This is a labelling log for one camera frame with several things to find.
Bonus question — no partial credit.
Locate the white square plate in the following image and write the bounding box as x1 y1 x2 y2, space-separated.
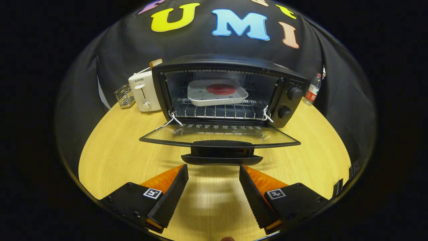
187 79 249 107

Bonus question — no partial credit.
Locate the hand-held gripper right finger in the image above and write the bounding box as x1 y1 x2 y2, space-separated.
239 164 330 235

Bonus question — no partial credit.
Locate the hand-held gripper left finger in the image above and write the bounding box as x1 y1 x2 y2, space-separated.
100 164 189 234

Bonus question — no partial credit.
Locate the white bread toaster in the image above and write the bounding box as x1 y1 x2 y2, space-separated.
128 71 162 112

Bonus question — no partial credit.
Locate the pink round ham slice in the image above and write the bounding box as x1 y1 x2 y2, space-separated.
206 84 236 95

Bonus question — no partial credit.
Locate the red label water bottle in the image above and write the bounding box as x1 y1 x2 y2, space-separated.
303 73 322 106

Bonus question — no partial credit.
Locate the clear glass holder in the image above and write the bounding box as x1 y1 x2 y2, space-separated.
114 84 135 108

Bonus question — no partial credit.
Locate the black toaster oven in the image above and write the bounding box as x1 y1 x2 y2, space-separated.
139 54 309 166

